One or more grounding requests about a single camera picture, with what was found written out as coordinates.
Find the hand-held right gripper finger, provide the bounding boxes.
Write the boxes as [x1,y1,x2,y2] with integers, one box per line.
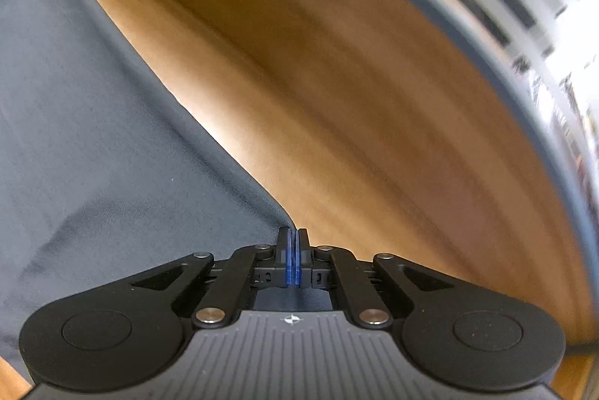
[293,228,457,330]
[131,228,294,330]

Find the grey pants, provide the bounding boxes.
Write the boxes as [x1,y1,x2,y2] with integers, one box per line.
[0,0,334,387]

